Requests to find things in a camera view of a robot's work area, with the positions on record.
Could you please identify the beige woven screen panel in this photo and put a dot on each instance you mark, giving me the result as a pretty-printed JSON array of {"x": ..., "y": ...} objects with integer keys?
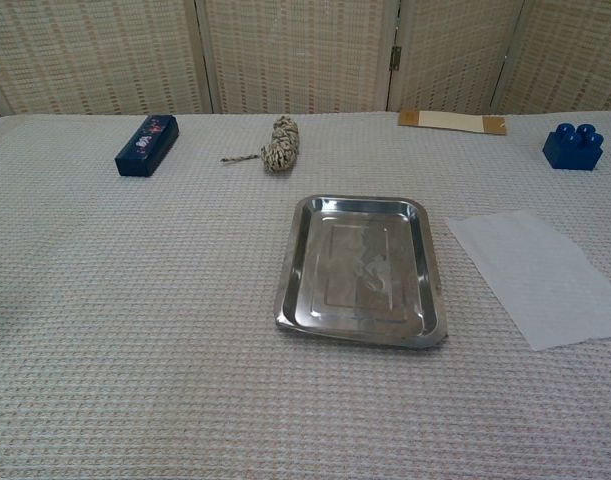
[
  {"x": 575, "y": 50},
  {"x": 95, "y": 50},
  {"x": 300, "y": 50},
  {"x": 450, "y": 50}
]

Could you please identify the silver metal tray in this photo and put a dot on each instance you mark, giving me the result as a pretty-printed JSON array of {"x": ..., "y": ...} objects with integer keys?
[{"x": 360, "y": 270}]

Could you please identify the white paper sheet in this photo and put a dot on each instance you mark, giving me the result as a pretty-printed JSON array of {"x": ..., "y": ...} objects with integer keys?
[{"x": 530, "y": 280}]

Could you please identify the white woven tablecloth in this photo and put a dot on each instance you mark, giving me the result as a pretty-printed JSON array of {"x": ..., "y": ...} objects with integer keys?
[{"x": 135, "y": 300}]

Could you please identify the blue building block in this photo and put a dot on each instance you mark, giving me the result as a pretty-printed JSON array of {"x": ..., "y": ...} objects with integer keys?
[{"x": 567, "y": 152}]

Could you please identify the cardboard strip with cream card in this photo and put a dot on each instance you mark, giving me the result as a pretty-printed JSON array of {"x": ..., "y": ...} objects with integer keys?
[{"x": 450, "y": 121}]

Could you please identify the metal screen hinge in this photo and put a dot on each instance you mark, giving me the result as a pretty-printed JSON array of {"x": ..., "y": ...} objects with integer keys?
[{"x": 396, "y": 58}]

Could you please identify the dark blue printed box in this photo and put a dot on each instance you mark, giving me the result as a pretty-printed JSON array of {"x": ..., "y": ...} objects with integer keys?
[{"x": 145, "y": 147}]

